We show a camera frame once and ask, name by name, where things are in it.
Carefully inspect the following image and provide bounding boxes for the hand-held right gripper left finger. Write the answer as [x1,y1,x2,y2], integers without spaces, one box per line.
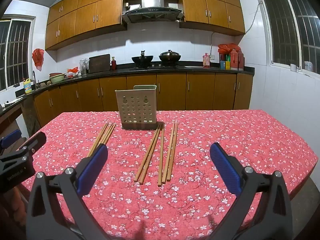
[26,144,118,240]

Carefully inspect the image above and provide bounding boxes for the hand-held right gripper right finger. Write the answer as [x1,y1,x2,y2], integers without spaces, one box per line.
[207,142,294,240]

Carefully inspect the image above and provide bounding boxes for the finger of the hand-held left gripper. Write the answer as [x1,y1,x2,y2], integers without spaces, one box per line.
[0,129,23,153]
[15,132,47,160]

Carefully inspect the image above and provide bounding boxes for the wooden chopstick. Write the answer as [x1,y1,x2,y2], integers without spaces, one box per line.
[102,124,117,145]
[99,123,115,146]
[167,122,179,182]
[139,124,163,184]
[134,124,162,182]
[87,122,109,157]
[90,123,112,155]
[162,122,175,184]
[96,123,113,148]
[158,127,165,187]

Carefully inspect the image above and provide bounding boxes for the beige perforated chopstick holder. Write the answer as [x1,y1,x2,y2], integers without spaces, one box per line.
[115,85,158,130]

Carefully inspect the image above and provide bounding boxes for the white cloth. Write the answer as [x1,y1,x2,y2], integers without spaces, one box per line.
[4,97,24,107]

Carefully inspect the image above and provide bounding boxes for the red floral tablecloth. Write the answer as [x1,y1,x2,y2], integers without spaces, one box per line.
[21,109,313,240]

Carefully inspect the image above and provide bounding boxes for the yellow detergent bottle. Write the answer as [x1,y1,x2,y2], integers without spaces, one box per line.
[23,78,33,94]

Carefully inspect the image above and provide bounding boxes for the green basin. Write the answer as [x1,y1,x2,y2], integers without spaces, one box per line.
[49,73,66,83]

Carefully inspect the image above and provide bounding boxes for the red and white plastic bag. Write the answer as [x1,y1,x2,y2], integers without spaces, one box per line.
[65,67,79,78]

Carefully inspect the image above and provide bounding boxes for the barred window beside sink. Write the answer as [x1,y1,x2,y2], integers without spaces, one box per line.
[0,17,35,92]

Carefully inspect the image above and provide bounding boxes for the wooden lower kitchen cabinets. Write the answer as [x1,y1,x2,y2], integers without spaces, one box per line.
[0,71,254,140]

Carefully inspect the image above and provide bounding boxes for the wooden kitchen cabinets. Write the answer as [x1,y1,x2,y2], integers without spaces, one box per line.
[45,0,245,51]
[0,71,254,140]

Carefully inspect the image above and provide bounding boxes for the clear plastic bag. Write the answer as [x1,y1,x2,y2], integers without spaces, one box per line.
[79,58,90,75]

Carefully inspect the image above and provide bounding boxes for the black kitchen countertop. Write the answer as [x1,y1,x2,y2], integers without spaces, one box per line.
[0,62,255,115]

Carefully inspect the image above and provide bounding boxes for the dark wooden cutting board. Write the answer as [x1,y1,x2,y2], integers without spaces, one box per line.
[89,54,111,73]

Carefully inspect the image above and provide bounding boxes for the red thermos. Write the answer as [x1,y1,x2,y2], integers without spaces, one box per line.
[229,49,239,70]
[237,50,245,71]

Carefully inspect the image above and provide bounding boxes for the black wok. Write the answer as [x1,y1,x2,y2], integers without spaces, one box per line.
[131,50,154,68]

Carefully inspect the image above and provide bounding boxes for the gas stove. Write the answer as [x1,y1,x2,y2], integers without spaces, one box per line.
[129,64,185,70]

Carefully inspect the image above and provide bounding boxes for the red plastic bag on counter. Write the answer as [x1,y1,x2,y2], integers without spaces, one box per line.
[217,43,241,55]

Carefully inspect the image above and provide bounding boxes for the black pot with lid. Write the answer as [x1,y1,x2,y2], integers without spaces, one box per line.
[159,50,181,64]

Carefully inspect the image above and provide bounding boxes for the wooden upper kitchen cabinets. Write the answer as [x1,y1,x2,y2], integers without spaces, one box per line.
[45,0,245,51]

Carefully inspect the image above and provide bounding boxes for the steel range hood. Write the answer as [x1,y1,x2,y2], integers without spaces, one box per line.
[121,0,184,24]

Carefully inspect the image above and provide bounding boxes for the red plastic bag on wall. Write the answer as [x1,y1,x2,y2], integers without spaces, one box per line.
[32,48,45,71]

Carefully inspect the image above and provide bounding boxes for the barred window with white frame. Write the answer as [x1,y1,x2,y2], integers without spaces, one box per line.
[259,0,320,74]

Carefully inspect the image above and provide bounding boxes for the white wall cable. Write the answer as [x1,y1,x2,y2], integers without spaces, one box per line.
[210,1,263,58]

